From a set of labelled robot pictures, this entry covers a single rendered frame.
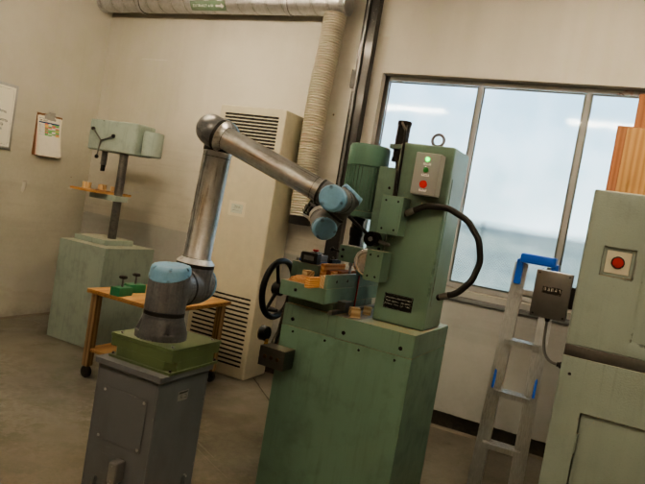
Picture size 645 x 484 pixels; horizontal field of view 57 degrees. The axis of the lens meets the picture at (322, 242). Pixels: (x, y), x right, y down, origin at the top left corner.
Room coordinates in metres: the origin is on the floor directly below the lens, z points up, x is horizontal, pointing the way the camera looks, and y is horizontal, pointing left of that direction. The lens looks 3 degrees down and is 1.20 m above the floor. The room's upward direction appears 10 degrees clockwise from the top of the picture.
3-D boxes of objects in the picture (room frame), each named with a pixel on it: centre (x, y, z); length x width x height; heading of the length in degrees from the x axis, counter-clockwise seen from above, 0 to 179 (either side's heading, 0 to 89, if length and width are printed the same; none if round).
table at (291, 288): (2.62, -0.05, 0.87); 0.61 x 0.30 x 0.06; 152
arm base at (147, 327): (2.17, 0.53, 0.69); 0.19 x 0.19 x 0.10
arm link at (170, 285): (2.18, 0.53, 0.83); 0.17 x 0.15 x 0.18; 164
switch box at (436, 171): (2.28, -0.36, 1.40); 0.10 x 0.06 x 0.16; 62
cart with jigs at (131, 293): (3.59, 0.91, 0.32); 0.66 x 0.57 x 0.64; 155
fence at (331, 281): (2.56, -0.18, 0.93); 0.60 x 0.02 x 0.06; 152
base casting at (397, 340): (2.50, -0.25, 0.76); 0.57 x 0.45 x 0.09; 62
